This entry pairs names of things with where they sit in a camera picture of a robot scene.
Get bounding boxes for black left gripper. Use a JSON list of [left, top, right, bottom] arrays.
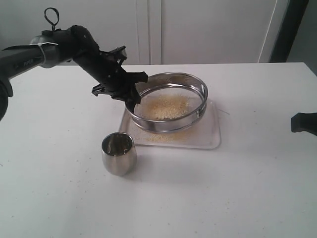
[[73, 46, 148, 112]]

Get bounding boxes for pile of beige rice grains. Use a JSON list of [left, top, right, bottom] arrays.
[[135, 95, 199, 143]]

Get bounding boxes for round steel mesh sieve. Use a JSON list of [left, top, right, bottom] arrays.
[[126, 72, 209, 133]]

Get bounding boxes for stainless steel cup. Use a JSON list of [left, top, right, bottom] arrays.
[[102, 132, 137, 177]]

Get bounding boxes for white rectangular plastic tray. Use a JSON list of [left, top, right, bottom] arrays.
[[119, 99, 221, 150]]

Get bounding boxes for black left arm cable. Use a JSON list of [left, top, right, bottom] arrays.
[[44, 7, 60, 32]]

